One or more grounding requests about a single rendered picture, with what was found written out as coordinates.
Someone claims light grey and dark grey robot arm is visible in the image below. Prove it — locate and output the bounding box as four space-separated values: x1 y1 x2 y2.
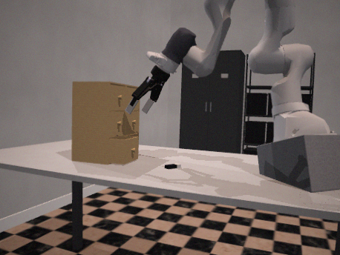
146 0 337 142

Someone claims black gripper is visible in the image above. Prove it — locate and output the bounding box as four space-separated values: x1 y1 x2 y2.
125 65 170 114

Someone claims tan wooden chest of drawers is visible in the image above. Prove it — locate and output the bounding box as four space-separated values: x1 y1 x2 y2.
72 82 138 165

